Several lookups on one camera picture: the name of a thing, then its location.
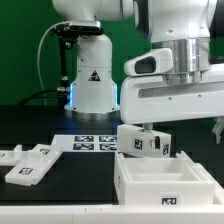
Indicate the white cabinet body box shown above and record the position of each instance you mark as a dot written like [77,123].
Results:
[165,182]

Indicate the white marker sheet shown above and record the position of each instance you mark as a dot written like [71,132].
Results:
[86,143]

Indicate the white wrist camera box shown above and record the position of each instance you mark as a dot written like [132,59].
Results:
[155,62]

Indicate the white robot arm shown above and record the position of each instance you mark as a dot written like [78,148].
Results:
[176,80]

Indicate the white cabinet door panel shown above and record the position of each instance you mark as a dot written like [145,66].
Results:
[36,163]

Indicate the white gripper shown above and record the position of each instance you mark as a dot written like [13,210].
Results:
[150,100]

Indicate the white cabinet top block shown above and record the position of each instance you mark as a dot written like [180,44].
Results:
[133,140]

